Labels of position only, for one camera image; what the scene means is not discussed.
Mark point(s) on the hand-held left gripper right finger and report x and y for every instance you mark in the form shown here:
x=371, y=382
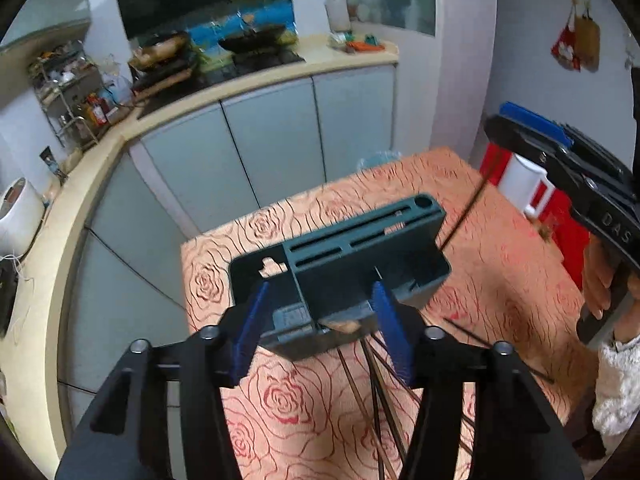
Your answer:
x=392, y=330

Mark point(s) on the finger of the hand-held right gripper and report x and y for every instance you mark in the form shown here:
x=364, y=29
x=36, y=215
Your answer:
x=525, y=142
x=537, y=121

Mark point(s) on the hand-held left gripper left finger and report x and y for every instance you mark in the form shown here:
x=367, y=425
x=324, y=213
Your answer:
x=252, y=320

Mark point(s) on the dark grey utensil holder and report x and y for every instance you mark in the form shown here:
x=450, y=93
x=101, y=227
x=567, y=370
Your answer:
x=350, y=270

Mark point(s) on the person's right hand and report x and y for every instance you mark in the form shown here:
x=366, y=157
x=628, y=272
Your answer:
x=597, y=280

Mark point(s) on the white mug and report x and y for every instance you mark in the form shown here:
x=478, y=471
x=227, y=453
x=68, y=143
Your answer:
x=520, y=180

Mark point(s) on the red plastic chair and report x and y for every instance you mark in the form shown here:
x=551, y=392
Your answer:
x=565, y=240

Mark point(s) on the red hanging bag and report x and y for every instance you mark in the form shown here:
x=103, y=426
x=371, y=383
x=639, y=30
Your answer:
x=565, y=47

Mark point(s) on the clear plastic bag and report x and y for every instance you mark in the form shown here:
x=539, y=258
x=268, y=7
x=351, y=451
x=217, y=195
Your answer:
x=380, y=159

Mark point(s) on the pale grey kitchen cabinets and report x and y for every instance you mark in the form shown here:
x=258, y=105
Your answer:
x=270, y=135

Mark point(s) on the white plastic bottle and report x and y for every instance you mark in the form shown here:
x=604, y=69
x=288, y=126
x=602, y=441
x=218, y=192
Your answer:
x=337, y=12

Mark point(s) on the beige kitchen countertop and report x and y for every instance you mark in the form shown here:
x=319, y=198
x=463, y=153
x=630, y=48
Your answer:
x=95, y=155

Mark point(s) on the black gas stove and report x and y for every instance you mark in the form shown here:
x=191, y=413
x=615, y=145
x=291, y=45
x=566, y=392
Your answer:
x=220, y=72

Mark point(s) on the white rice cooker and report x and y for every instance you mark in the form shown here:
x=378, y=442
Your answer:
x=17, y=215

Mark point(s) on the red sauce bottle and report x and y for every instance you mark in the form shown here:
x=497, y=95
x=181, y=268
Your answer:
x=97, y=110

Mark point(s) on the black wok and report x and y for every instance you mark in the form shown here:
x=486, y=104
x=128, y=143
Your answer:
x=252, y=37

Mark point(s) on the metal spice rack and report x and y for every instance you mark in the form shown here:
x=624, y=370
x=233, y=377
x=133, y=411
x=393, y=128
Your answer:
x=65, y=90

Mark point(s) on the white wall hook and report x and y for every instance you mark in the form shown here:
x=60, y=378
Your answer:
x=631, y=50

